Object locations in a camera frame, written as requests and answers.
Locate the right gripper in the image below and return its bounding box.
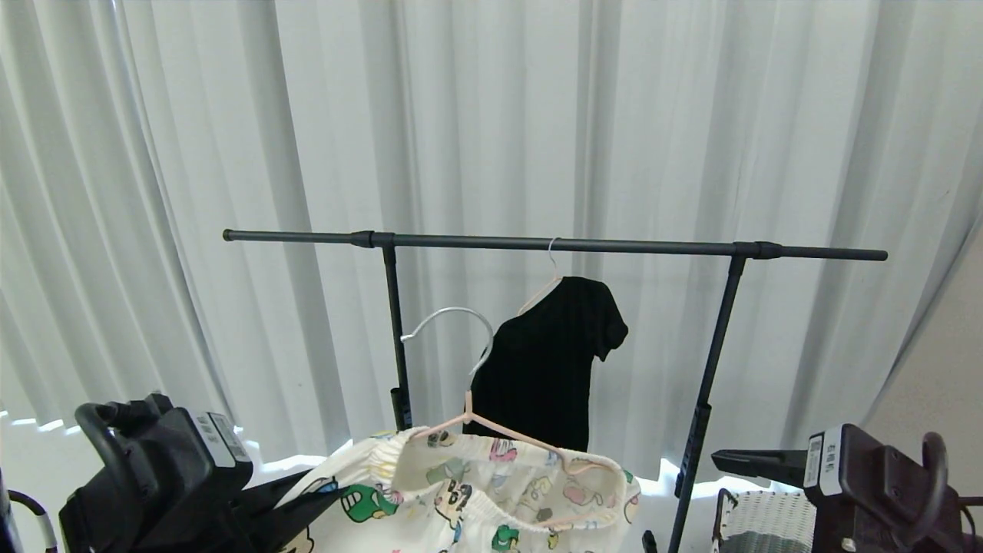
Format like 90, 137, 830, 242
710, 450, 972, 553

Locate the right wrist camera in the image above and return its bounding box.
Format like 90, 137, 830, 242
803, 424, 922, 508

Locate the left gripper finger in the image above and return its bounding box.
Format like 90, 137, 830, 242
230, 488, 341, 553

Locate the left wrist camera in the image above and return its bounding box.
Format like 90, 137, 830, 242
61, 393, 254, 553

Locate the white curtain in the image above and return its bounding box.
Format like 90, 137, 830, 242
0, 0, 983, 485

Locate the white laundry basket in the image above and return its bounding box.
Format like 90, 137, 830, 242
710, 488, 819, 553

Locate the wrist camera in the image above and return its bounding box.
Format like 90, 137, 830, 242
803, 424, 922, 508
61, 393, 254, 553

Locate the black clothes rack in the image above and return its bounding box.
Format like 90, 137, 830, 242
223, 228, 889, 553

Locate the black T-shirt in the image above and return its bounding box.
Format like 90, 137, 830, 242
471, 276, 629, 454

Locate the pink clothes hanger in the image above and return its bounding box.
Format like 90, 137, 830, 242
401, 307, 624, 532
516, 238, 565, 316

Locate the cream printed garment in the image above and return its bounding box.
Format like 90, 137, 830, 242
276, 429, 642, 553

